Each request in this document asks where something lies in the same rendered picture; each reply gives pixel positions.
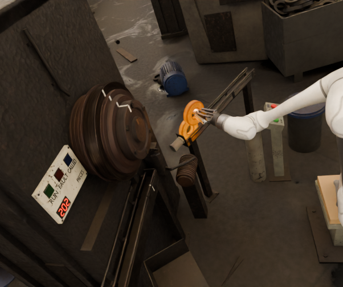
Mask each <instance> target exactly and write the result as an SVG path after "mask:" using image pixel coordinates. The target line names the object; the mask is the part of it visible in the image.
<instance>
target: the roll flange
mask: <svg viewBox="0 0 343 287"><path fill-rule="evenodd" d="M104 85H105V84H98V85H95V86H93V87H92V88H91V89H90V90H89V91H88V92H87V94H86V95H82V96H81V97H80V98H78V100H77V101H76V102H75V104H74V106H73V108H72V111H71V115H70V124H69V133H70V141H71V146H72V150H73V153H74V155H75V156H76V157H77V159H78V160H79V162H80V163H81V164H82V166H83V167H84V169H85V170H86V172H88V173H90V174H92V175H97V176H98V177H100V178H101V179H103V180H105V181H108V182H114V181H117V179H108V178H105V177H104V176H102V175H101V174H100V173H99V172H98V171H97V170H96V168H95V167H94V165H93V164H92V162H91V160H90V157H89V155H88V152H87V149H86V146H85V141H84V134H83V115H84V108H85V105H86V102H87V100H88V97H89V96H90V94H91V92H92V91H93V90H94V89H96V88H97V87H100V86H104Z"/></svg>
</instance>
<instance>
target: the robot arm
mask: <svg viewBox="0 0 343 287"><path fill-rule="evenodd" d="M324 102H326V106H325V117H326V121H327V124H328V125H329V127H330V129H331V131H332V132H333V133H334V134H335V135H336V139H337V147H338V156H339V161H340V169H341V174H340V180H337V179H336V180H334V182H333V184H334V185H335V188H336V197H337V202H336V206H337V207H338V219H339V221H340V223H341V225H342V226H343V67H342V68H340V69H338V70H336V71H334V72H332V73H330V74H328V75H327V76H325V77H323V78H322V79H320V80H319V81H317V82H315V83H314V84H313V85H311V86H310V87H308V88H307V89H305V90H304V91H302V92H300V93H299V94H297V95H296V96H293V97H291V98H290V99H288V100H287V101H285V102H283V103H282V104H280V105H279V106H277V107H276V108H274V109H272V110H269V111H267V112H263V111H261V110H260V111H257V112H253V113H250V114H248V115H246V116H244V117H232V116H229V115H226V114H220V113H218V112H217V109H206V108H201V109H194V111H193V113H192V114H194V115H195V118H196V119H197V120H198V121H200V122H201V123H203V125H205V124H206V123H208V124H212V125H214V126H216V127H217V128H218V129H220V130H222V131H224V132H227V133H228V134H229V135H231V136H233V137H236V138H238V139H241V140H251V139H253V138H254V137H255V135H256V133H257V132H260V131H262V130H263V129H265V128H267V127H268V125H269V123H270V122H271V121H273V120H275V119H277V118H279V117H282V116H284V115H286V114H288V113H291V112H294V111H296V110H298V109H301V108H304V107H306V106H310V105H314V104H319V103H324ZM204 119H205V120H206V121H205V120H204Z"/></svg>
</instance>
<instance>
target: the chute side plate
mask: <svg viewBox="0 0 343 287"><path fill-rule="evenodd" d="M158 179H159V180H160V178H159V176H158V173H157V171H156V172H155V175H154V178H153V182H152V185H151V188H150V192H149V196H148V199H147V203H146V207H145V212H144V217H143V220H142V225H141V229H140V234H139V237H138V242H137V246H136V250H135V254H134V258H133V262H132V267H131V270H130V275H129V280H128V284H127V287H136V286H137V281H138V277H139V273H140V268H141V263H142V258H143V255H144V250H145V244H146V240H147V236H148V231H149V226H150V221H151V218H152V213H153V207H154V203H155V201H156V196H157V193H158V188H157V183H158ZM160 181H161V180H160ZM153 188H154V190H153Z"/></svg>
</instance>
